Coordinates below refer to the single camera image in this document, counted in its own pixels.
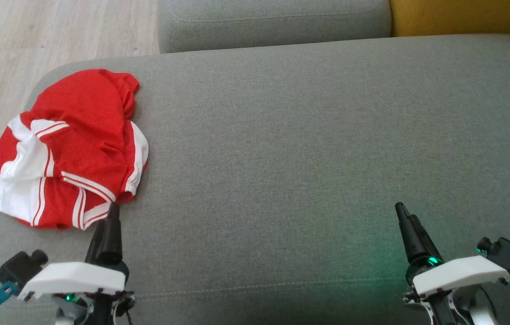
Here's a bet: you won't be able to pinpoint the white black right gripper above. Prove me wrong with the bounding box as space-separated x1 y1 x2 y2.
395 202 510 325

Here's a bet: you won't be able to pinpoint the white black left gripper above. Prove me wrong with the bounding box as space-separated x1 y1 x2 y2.
17 203 136 325

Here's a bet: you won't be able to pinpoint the red shorts with white stripe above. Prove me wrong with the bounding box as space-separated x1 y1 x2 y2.
31 69 150 204

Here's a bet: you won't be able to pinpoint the large grey sofa seat cushion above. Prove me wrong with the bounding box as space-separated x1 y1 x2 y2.
0 34 510 325

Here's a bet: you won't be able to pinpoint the yellow cushion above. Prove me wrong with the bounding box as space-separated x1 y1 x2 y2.
389 0 510 37

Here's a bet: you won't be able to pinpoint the grey sofa back cushion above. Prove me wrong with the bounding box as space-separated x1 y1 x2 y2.
158 0 393 54

